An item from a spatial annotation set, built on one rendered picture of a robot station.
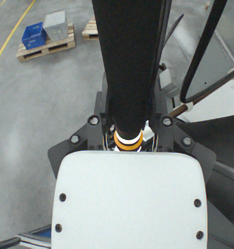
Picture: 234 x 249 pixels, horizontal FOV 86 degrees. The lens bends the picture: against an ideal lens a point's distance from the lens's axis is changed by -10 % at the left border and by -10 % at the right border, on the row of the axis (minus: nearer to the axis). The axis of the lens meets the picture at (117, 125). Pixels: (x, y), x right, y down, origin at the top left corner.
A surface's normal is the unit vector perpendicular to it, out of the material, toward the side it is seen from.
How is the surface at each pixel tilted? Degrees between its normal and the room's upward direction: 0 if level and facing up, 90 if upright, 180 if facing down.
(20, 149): 0
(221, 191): 35
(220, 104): 50
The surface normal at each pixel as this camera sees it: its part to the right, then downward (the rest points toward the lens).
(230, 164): -0.47, -0.75
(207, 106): -0.80, -0.30
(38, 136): -0.07, -0.44
